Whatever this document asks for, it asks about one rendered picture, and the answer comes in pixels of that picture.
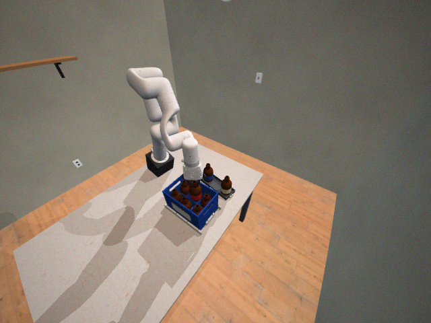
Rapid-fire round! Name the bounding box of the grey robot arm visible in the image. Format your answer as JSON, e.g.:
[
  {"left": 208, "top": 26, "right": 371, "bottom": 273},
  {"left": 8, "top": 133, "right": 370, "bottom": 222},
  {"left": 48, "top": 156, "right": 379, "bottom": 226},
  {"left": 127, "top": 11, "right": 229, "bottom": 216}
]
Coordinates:
[{"left": 126, "top": 67, "right": 200, "bottom": 168}]

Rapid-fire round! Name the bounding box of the brown glass bottle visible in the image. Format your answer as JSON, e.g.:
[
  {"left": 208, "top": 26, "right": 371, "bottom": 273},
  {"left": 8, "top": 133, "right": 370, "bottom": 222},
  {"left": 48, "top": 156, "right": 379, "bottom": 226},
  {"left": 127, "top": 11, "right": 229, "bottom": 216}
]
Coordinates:
[
  {"left": 189, "top": 180, "right": 202, "bottom": 202},
  {"left": 221, "top": 176, "right": 232, "bottom": 195},
  {"left": 180, "top": 180, "right": 190, "bottom": 196},
  {"left": 192, "top": 204, "right": 203, "bottom": 215},
  {"left": 170, "top": 188, "right": 183, "bottom": 202},
  {"left": 203, "top": 163, "right": 213, "bottom": 182},
  {"left": 201, "top": 194, "right": 212, "bottom": 208},
  {"left": 180, "top": 196, "right": 193, "bottom": 210}
]

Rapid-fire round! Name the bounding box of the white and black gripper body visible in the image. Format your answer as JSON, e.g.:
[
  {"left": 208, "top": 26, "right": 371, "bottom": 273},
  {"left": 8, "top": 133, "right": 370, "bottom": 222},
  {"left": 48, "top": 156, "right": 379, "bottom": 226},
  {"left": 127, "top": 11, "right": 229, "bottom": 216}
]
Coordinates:
[{"left": 183, "top": 161, "right": 203, "bottom": 180}]

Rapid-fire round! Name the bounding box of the dark blue crate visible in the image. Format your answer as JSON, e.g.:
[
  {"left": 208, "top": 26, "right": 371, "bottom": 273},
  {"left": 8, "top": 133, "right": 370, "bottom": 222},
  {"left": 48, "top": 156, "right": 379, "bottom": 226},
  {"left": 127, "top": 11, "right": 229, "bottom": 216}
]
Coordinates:
[{"left": 162, "top": 175, "right": 219, "bottom": 230}]

